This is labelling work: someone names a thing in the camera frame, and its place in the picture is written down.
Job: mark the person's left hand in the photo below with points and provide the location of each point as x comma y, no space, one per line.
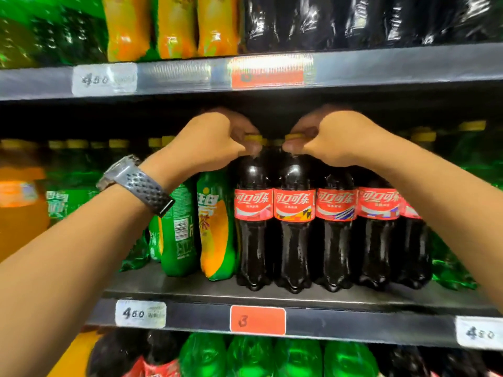
208,145

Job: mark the person's right hand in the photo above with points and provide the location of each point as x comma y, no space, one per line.
342,137

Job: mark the black metal shelf rack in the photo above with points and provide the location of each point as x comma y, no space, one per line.
373,66

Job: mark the big red-label cola bottle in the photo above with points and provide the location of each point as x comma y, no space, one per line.
163,345
114,353

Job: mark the row of yellow-capped green bottles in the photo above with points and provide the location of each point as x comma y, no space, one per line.
202,357

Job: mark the yellow-capped green soda bottle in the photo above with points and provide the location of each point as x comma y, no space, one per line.
298,361
249,359

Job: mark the big orange soda bottle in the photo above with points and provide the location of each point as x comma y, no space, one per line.
74,357

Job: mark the person's left forearm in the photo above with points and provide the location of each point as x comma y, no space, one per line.
59,278

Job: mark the person's right forearm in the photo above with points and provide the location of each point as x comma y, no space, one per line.
452,200

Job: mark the grey perforated-band wristwatch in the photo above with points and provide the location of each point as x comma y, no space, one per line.
149,192

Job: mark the red price tag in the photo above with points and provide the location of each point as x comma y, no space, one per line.
271,72
257,320

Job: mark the small white price tag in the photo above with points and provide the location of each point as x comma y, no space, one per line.
479,333

